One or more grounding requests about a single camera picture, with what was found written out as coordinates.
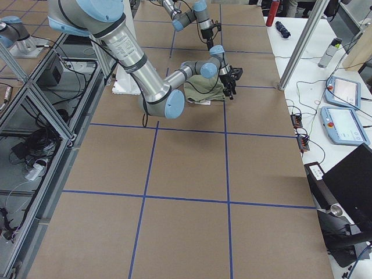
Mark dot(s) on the lower teach pendant tablet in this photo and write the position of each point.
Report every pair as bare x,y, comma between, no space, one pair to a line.
343,126

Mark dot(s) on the teach pendant tablet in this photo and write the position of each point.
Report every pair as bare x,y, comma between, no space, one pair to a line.
343,92
343,126

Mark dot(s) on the olive green long-sleeve shirt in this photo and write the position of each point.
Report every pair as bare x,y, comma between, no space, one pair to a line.
198,89

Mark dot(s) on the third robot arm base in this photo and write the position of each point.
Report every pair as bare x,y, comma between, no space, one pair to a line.
16,38

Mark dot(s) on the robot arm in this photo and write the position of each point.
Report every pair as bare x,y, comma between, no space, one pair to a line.
106,21
197,13

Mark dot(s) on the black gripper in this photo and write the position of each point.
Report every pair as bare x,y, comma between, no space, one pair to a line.
226,80
207,35

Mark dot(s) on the lower orange connector block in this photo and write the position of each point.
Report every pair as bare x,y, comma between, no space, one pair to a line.
303,142

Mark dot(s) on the black monitor on arm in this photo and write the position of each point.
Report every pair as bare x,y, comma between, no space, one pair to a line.
350,183

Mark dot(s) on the folded dark blue umbrella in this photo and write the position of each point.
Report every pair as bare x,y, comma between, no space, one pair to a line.
282,30

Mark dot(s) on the upper orange connector block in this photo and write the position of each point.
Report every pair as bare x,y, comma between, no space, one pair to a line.
296,119

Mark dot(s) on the white power strip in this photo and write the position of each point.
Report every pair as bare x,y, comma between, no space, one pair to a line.
36,171

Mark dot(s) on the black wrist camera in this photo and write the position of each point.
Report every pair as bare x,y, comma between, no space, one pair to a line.
236,73
216,25

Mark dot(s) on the black box with white label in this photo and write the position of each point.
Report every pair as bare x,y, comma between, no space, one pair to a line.
318,187

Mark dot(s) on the white paper hang tag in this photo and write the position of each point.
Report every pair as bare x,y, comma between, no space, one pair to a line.
203,103

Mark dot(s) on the red cylindrical bottle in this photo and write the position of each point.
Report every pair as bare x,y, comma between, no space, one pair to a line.
272,12

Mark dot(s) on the clear water bottle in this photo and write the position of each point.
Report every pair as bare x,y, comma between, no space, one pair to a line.
330,52

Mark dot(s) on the orange connector block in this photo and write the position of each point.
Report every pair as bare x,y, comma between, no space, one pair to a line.
296,119
303,142

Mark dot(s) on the aluminium frame post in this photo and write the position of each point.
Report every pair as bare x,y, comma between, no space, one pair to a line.
303,40

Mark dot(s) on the upper teach pendant tablet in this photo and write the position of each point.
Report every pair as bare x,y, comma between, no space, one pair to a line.
343,92

